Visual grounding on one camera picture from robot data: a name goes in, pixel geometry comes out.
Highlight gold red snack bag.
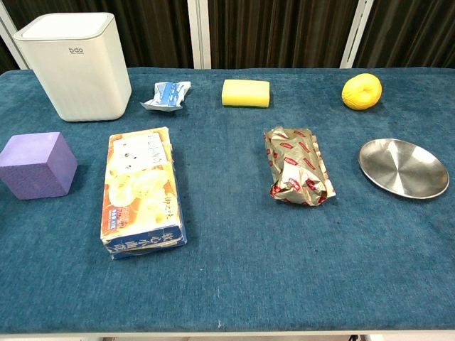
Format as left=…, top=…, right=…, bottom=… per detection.
left=263, top=126, right=337, bottom=207

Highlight round stainless steel plate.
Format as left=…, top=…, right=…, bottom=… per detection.
left=358, top=138, right=451, bottom=200

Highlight yellow green sponge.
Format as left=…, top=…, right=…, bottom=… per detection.
left=221, top=79, right=272, bottom=109

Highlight yellow blue snack box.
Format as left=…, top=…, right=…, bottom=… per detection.
left=100, top=127, right=188, bottom=260

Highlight blue white crumpled wrapper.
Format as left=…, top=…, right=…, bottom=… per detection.
left=140, top=80, right=192, bottom=112

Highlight teal table cloth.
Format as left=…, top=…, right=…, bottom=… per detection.
left=0, top=67, right=455, bottom=334

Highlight dark pleated curtain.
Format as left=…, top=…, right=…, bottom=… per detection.
left=0, top=0, right=455, bottom=72

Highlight yellow lemon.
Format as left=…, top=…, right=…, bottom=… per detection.
left=341, top=72, right=383, bottom=111

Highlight white plastic trash bin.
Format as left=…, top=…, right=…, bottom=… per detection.
left=13, top=12, right=133, bottom=123

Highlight purple foam cube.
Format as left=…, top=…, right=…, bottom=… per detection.
left=0, top=131, right=78, bottom=200

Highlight white metal frame post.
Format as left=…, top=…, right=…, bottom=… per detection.
left=339, top=0, right=370, bottom=69
left=187, top=0, right=212, bottom=70
left=0, top=13, right=29, bottom=72

